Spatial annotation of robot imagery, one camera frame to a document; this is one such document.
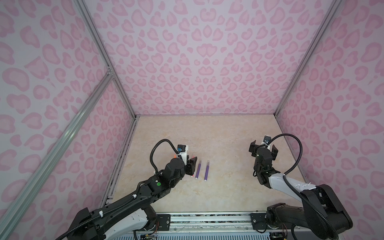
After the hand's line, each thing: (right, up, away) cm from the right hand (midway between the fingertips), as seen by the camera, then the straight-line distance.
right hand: (264, 141), depth 86 cm
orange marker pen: (-48, -4, -22) cm, 53 cm away
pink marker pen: (-40, -13, -18) cm, 46 cm away
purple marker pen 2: (-33, -18, +5) cm, 38 cm away
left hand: (-40, -6, -10) cm, 41 cm away
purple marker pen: (-38, -17, +5) cm, 42 cm away
